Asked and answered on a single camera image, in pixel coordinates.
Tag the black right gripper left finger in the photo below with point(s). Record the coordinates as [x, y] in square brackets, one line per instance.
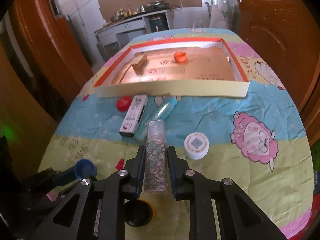
[136, 170]

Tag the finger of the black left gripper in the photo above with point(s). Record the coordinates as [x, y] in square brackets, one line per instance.
[50, 179]

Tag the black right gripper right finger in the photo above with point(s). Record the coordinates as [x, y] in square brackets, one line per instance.
[181, 189]

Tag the blue bottle cap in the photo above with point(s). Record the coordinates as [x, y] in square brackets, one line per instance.
[84, 168]

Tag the white round jar lid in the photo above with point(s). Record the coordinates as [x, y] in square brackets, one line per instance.
[196, 145]

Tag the white rectangular cartoon box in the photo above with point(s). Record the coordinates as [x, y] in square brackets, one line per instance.
[133, 116]

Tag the light blue glitter bottle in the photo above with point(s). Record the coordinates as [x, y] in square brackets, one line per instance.
[165, 105]

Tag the red bottle cap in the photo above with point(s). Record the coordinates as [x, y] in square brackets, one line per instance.
[123, 103]

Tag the colourful cartoon sheep blanket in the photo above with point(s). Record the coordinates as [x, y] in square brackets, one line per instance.
[284, 190]

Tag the orange rimmed cardboard tray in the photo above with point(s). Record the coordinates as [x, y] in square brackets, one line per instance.
[211, 69]

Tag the gold rectangular box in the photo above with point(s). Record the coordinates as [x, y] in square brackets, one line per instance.
[138, 64]

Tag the orange bottle cap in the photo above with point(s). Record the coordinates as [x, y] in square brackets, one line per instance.
[180, 57]

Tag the white kitchen counter cabinet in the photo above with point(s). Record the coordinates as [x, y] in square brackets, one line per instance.
[113, 37]

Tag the dark green air fryer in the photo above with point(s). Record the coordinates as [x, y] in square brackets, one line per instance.
[158, 23]

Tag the black gas stove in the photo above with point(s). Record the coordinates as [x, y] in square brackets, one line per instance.
[153, 7]

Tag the white plastic bag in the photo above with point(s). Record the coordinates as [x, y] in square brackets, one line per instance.
[222, 14]

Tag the brown wooden door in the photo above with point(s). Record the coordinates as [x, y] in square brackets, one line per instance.
[286, 36]

